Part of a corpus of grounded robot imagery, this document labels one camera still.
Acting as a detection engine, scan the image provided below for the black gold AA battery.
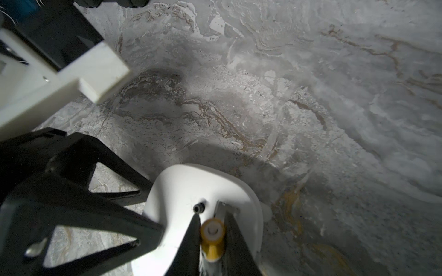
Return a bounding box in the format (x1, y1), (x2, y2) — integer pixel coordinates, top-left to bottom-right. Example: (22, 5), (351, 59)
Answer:
(200, 218), (226, 276)

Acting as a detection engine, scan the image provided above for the white square alarm clock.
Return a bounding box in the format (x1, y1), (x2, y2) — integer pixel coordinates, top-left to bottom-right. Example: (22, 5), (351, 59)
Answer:
(131, 164), (264, 276)

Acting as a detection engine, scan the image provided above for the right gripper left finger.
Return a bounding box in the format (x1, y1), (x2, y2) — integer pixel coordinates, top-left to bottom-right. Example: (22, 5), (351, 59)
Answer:
(165, 214), (201, 276)

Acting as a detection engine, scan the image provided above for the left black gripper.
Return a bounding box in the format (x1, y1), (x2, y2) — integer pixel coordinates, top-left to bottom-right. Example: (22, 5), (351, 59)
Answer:
(1, 128), (163, 276)

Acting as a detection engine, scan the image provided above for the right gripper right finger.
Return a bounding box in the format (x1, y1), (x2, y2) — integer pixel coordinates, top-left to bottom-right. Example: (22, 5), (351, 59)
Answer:
(224, 212), (262, 276)

